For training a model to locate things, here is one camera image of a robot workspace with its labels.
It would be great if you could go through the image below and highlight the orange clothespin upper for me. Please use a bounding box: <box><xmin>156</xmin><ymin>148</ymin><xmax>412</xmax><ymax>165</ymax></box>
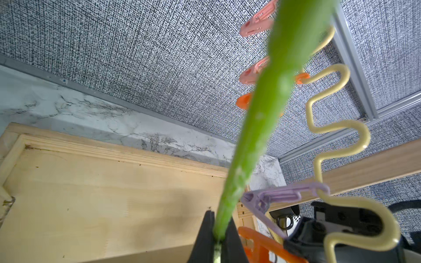
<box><xmin>239</xmin><ymin>56</ymin><xmax>270</xmax><ymax>84</ymax></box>

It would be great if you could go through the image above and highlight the orange clothespin lowest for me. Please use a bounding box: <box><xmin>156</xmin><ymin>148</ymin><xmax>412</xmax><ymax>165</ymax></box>
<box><xmin>237</xmin><ymin>226</ymin><xmax>308</xmax><ymax>263</ymax></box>

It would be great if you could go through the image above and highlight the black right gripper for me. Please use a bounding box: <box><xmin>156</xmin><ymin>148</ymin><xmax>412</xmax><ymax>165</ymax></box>
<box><xmin>282</xmin><ymin>201</ymin><xmax>409</xmax><ymax>263</ymax></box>

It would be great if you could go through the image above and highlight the black mug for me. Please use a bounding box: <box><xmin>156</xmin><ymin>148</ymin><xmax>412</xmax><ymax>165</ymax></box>
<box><xmin>269</xmin><ymin>205</ymin><xmax>300</xmax><ymax>231</ymax></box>

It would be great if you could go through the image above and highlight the pink clothespin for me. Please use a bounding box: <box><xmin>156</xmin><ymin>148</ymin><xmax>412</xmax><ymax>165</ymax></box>
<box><xmin>240</xmin><ymin>0</ymin><xmax>278</xmax><ymax>37</ymax></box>

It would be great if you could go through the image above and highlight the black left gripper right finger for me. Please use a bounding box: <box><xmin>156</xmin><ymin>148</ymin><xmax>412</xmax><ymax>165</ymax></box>
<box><xmin>220</xmin><ymin>219</ymin><xmax>249</xmax><ymax>263</ymax></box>

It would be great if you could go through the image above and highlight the cream rose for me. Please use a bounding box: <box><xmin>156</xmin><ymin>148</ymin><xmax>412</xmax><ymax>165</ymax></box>
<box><xmin>211</xmin><ymin>1</ymin><xmax>339</xmax><ymax>263</ymax></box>

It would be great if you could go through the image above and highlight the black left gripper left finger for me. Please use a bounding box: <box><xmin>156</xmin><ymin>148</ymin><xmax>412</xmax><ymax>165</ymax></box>
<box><xmin>187</xmin><ymin>210</ymin><xmax>215</xmax><ymax>263</ymax></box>

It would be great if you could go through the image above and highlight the wooden clothes rack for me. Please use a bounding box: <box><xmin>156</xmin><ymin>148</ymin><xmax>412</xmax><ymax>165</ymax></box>
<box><xmin>0</xmin><ymin>122</ymin><xmax>421</xmax><ymax>263</ymax></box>

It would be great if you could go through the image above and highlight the orange clothespin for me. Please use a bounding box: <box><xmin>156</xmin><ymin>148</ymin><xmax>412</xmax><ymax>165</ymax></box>
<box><xmin>236</xmin><ymin>72</ymin><xmax>310</xmax><ymax>110</ymax></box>
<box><xmin>239</xmin><ymin>56</ymin><xmax>270</xmax><ymax>84</ymax></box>

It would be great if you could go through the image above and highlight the purple clothespin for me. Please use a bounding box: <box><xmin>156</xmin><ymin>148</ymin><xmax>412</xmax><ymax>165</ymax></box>
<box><xmin>240</xmin><ymin>183</ymin><xmax>330</xmax><ymax>240</ymax></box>

